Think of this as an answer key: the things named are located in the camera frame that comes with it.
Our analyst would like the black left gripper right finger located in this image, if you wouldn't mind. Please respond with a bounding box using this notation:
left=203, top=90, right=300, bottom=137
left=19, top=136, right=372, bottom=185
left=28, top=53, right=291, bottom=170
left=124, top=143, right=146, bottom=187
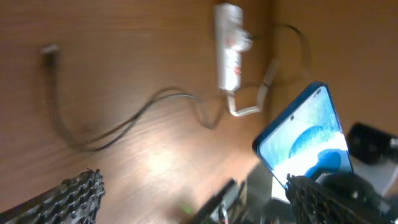
left=285, top=173, right=397, bottom=224

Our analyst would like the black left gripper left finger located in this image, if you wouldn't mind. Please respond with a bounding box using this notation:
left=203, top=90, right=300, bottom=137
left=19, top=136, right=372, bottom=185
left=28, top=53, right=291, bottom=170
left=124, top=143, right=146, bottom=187
left=1, top=169, right=105, bottom=224

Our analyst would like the blue Galaxy smartphone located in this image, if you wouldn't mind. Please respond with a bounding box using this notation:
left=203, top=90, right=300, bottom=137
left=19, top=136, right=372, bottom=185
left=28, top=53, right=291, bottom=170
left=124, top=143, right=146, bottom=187
left=252, top=82, right=353, bottom=188

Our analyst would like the black USB charging cable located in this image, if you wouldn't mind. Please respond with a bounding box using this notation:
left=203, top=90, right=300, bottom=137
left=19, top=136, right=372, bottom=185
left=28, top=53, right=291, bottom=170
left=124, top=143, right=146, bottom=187
left=40, top=22, right=312, bottom=153

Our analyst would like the white USB charger adapter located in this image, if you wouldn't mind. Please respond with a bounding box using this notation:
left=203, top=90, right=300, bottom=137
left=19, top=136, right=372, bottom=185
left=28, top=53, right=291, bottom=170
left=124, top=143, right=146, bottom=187
left=231, top=29, right=252, bottom=52

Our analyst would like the white power strip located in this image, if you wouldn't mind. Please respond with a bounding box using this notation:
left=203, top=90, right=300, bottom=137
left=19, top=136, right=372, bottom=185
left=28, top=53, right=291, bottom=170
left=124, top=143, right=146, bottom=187
left=215, top=3, right=244, bottom=91

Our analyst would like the white power strip cord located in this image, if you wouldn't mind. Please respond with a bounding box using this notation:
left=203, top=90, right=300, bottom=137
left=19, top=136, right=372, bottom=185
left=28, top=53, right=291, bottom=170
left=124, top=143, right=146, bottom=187
left=226, top=57, right=280, bottom=118

